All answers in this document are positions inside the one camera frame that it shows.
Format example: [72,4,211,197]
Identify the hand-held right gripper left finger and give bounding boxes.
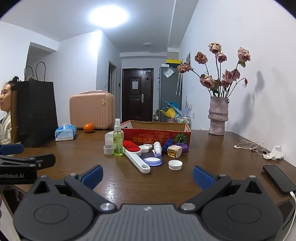
[27,165,117,212]

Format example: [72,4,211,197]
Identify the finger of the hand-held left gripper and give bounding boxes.
[0,153,56,171]
[0,144,24,155]

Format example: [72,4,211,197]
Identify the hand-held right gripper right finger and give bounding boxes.
[179,166,264,212]

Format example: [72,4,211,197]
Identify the green spray bottle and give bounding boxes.
[113,118,124,156]

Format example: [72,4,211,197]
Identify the white lint brush red pad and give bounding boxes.
[122,140,151,174]

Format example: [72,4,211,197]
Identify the small white bottle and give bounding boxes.
[153,141,164,155]

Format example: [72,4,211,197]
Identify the red cardboard box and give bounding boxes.
[120,120,191,149]

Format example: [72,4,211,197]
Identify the blue tissue pack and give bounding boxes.
[55,123,77,141]

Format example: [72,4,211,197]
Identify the beige square cap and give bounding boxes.
[167,144,182,159]

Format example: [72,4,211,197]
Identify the black paper bag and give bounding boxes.
[11,61,59,148]

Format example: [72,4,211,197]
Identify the blue ribbed cap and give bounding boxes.
[163,138,174,152]

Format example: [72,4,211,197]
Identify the rack of small bottles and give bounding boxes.
[175,113,191,124]

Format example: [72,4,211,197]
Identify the pink stone vase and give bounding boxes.
[208,96,229,136]

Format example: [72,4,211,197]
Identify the pink ribbed suitcase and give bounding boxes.
[69,90,116,130]

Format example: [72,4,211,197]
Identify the yellow watering can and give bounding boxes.
[160,108,177,119]

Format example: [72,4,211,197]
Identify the black smartphone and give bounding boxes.
[262,165,296,195]

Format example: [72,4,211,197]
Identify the crumpled white tissue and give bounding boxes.
[263,146,284,160]

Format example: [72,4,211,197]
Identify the blue plastic item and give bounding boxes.
[164,100,181,109]

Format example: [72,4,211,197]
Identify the dark entrance door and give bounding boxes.
[122,68,154,122]

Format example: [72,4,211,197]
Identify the grey refrigerator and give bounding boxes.
[158,65,183,122]

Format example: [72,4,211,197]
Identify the dried pink roses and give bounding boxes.
[178,42,251,98]

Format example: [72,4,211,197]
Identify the bright ceiling lamp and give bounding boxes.
[90,3,129,29]

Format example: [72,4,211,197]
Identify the blue ring lid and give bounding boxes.
[142,154,164,167]

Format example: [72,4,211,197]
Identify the white wired earphones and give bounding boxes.
[233,139,270,155]

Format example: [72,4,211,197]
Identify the white charging cable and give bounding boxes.
[281,191,296,234]

